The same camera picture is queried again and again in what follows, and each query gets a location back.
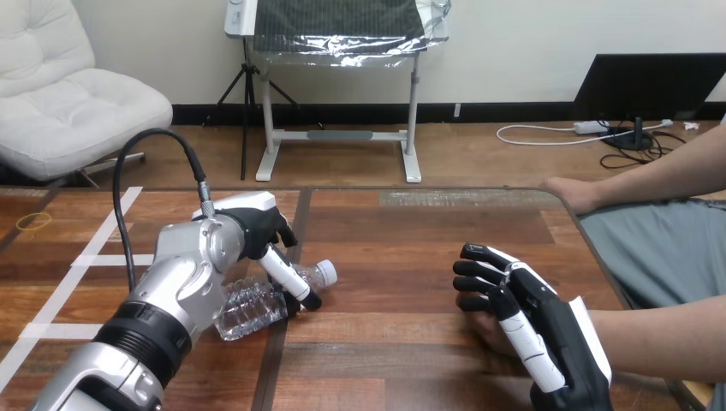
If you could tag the person's hand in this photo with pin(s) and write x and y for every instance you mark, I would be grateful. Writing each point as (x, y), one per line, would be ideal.
(493, 334)
(576, 193)

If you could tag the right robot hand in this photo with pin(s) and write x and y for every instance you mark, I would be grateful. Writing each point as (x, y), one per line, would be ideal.
(567, 346)

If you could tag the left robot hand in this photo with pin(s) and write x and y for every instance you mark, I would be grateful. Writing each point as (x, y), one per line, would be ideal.
(258, 224)

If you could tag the clear water bottle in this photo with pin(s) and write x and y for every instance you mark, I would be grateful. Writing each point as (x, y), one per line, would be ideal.
(249, 309)

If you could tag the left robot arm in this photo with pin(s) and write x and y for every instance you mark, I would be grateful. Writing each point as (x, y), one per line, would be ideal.
(181, 283)

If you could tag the person's forearm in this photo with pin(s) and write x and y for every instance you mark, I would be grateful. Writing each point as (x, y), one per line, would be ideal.
(669, 340)
(663, 170)

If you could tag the person's body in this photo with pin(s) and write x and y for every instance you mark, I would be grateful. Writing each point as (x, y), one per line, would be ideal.
(658, 249)

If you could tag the white power strip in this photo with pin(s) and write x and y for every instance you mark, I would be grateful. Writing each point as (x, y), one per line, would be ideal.
(590, 127)

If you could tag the black tripod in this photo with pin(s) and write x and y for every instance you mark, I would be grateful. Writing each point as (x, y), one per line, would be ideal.
(245, 113)

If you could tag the dark screen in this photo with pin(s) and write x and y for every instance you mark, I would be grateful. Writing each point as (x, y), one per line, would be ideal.
(646, 85)

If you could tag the white desk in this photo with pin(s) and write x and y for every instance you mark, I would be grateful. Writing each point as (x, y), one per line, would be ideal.
(411, 113)

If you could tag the foil sheet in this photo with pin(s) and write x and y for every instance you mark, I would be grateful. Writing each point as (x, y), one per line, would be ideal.
(340, 28)

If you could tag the white cushioned chair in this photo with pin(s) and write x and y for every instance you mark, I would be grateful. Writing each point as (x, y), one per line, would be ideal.
(62, 108)

